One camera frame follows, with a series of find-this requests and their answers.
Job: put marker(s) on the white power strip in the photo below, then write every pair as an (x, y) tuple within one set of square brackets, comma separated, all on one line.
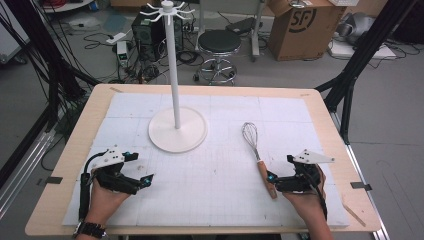
[(116, 38)]

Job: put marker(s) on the black table clip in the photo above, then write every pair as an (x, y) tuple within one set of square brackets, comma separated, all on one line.
[(360, 186), (53, 180)]

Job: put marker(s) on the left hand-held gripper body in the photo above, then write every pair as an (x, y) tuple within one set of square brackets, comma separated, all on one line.
[(108, 159)]

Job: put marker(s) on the person's right hand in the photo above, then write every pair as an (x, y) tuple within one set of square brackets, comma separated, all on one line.
[(305, 203)]

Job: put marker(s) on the black metal frame stand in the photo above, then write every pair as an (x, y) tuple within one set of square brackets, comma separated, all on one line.
[(363, 53), (50, 53)]

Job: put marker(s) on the thin wooden stick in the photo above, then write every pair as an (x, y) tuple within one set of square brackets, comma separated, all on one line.
[(354, 215)]

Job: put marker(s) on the grey white appliance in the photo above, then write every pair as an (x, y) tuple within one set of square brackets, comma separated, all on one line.
[(355, 26)]

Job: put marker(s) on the flat white board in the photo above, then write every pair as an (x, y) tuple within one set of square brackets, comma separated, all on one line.
[(363, 51)]

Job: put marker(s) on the person's left hand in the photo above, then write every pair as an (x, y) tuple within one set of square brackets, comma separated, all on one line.
[(103, 203)]

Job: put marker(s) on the white power adapter box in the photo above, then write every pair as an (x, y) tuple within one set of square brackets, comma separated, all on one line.
[(122, 53)]

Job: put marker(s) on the white metal stand legs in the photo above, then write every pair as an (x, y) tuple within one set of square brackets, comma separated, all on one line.
[(256, 30)]

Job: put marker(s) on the brown tape strip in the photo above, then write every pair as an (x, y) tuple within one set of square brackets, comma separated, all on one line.
[(116, 89)]

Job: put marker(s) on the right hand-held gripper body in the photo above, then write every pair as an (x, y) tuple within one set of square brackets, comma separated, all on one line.
[(305, 173)]

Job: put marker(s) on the round white table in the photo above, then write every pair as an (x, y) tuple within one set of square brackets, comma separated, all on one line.
[(66, 6)]

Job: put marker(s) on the aluminium rail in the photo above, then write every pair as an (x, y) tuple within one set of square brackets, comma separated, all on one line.
[(361, 173), (23, 173)]

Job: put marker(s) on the black round stool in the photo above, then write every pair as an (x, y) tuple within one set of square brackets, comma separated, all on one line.
[(218, 41)]

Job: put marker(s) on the white hook stand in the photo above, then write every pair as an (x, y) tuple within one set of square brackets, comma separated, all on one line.
[(173, 66)]

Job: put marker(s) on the white grid mat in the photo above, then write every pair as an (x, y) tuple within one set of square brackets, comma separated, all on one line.
[(216, 190)]

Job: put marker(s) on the black flat bag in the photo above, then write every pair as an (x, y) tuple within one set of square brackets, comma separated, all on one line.
[(241, 26)]

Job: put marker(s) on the black computer tower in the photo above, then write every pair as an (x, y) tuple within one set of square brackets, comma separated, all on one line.
[(150, 33)]

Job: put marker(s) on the brown cardboard box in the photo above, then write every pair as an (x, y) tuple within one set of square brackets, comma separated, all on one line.
[(300, 36)]

